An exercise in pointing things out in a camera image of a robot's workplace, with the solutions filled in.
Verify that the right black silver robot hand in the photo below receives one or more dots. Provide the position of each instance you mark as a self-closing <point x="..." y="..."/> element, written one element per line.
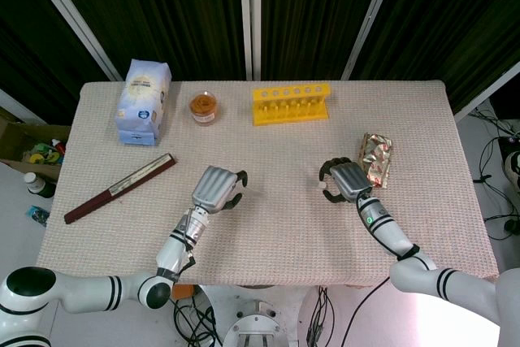
<point x="351" y="178"/>

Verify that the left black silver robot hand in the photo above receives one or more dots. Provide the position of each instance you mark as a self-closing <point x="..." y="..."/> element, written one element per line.
<point x="213" y="188"/>

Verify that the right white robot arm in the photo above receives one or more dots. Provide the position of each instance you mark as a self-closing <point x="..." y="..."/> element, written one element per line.
<point x="386" y="233"/>

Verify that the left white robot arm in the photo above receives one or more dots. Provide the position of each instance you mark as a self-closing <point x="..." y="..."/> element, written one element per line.
<point x="174" y="249"/>

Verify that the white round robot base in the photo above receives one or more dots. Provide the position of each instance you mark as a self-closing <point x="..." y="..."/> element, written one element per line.
<point x="254" y="324"/>

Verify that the yellow plastic test tube rack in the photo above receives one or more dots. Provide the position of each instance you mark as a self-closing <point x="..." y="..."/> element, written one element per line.
<point x="290" y="109"/>

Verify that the gold red foil snack packet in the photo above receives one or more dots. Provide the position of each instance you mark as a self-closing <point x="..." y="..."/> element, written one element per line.
<point x="378" y="156"/>

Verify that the clear jar with orange contents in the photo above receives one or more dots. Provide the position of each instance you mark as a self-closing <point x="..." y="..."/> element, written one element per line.
<point x="203" y="107"/>

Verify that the dark red folded fan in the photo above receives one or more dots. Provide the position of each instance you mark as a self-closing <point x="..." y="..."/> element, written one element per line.
<point x="122" y="188"/>

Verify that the small orange block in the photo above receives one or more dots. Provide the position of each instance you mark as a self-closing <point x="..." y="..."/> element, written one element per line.
<point x="182" y="292"/>

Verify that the blue white paper bag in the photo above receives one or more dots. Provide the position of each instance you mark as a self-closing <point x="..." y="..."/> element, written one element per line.
<point x="142" y="99"/>

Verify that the white black device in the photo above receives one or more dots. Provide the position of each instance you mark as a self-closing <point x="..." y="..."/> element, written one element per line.
<point x="512" y="166"/>

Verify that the dark green folding screen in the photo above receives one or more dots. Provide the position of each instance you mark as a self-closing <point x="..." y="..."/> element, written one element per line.
<point x="183" y="18"/>

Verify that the dark bottle with white cap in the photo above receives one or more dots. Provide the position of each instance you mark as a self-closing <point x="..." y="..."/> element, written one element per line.
<point x="38" y="186"/>

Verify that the small blue packet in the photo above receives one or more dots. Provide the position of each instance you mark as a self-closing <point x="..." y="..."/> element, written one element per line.
<point x="37" y="215"/>

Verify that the cardboard box with toys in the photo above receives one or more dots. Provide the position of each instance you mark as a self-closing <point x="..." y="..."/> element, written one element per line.
<point x="28" y="140"/>

